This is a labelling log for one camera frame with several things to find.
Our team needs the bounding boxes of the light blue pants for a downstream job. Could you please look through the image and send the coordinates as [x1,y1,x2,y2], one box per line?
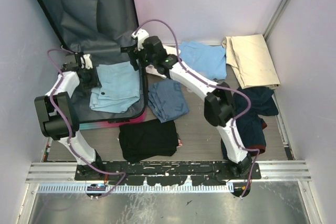
[89,62,140,113]

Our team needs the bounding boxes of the dark blue patterned cloth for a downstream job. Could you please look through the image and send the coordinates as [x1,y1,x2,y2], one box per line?
[148,79,190,123]

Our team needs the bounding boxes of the black garment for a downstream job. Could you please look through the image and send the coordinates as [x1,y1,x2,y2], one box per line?
[119,119,179,163]

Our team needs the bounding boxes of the beige cloth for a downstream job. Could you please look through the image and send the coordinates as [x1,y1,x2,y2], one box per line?
[222,34,280,90]

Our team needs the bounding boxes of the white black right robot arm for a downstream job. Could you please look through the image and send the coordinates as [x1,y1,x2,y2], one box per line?
[121,35,257,179]

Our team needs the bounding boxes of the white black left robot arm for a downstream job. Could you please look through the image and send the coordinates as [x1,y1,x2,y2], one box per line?
[34,66,105,180]

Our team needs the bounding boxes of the pink white folded garment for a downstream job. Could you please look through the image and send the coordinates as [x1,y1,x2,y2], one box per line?
[146,45,178,79]

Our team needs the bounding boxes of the pink teal open suitcase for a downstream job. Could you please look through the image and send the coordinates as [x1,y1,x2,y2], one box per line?
[37,0,148,129]

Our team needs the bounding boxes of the blue folded shirt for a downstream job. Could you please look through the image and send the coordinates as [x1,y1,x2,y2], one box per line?
[179,41,227,80]

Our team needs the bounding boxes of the navy garment with red trim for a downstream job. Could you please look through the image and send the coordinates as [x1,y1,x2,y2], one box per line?
[236,87,279,154]

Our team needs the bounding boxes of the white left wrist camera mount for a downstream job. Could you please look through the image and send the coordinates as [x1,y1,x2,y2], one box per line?
[79,54,93,69]

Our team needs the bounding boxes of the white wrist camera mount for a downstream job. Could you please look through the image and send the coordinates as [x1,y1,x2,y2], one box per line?
[132,28,149,51]
[79,54,93,69]

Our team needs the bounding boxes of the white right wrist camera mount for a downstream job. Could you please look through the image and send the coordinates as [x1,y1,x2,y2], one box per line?
[132,28,149,51]

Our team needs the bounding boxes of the white slotted cable duct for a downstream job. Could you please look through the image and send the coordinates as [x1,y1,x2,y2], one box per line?
[37,183,234,194]

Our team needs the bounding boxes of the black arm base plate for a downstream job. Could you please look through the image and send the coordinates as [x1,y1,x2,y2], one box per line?
[104,161,248,186]

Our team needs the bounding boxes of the aluminium corner post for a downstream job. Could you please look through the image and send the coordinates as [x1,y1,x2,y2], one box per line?
[263,0,291,41]

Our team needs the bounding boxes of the aluminium frame rail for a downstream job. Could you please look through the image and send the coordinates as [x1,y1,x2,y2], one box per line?
[26,161,312,183]

